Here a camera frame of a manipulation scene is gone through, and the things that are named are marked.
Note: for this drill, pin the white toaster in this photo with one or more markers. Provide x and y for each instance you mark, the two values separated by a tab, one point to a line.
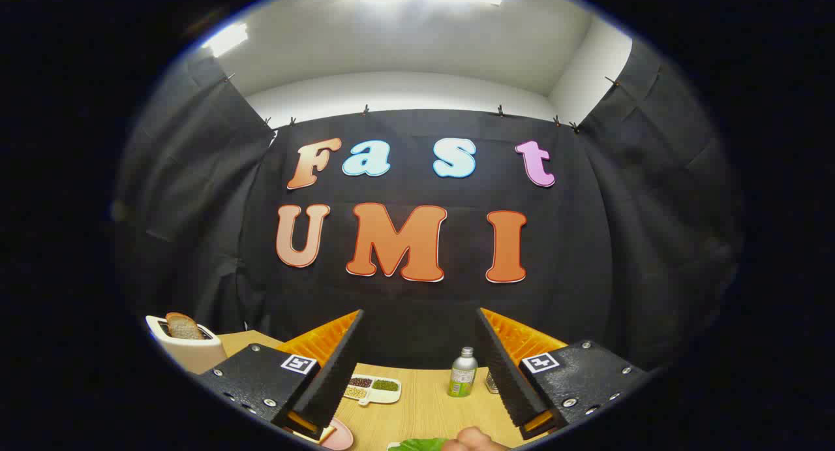
196	356

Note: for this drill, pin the black backdrop cloth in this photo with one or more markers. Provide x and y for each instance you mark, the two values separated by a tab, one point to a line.
587	242

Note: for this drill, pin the silver bottle with green label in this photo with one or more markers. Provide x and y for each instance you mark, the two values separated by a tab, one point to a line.
463	376

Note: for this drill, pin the pile of dark red beans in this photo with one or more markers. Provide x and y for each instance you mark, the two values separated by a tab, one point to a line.
361	382

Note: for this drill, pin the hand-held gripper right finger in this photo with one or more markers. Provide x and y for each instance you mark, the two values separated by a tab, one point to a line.
512	386

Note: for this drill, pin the pile of green mung beans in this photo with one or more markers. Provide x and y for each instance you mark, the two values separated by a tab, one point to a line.
385	385

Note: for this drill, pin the toasted bread slice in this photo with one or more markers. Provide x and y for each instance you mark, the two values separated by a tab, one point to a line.
182	327

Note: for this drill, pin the pile of yellow soybeans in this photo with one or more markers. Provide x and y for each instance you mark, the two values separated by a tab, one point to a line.
355	392

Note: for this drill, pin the pink plate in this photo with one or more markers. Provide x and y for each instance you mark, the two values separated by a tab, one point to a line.
339	436

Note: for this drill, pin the green lettuce leaf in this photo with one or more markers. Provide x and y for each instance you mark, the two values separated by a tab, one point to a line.
417	446

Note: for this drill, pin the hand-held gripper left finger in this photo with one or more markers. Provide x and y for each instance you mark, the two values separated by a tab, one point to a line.
336	379

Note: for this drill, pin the white divided dish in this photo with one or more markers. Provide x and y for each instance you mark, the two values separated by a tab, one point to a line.
385	397

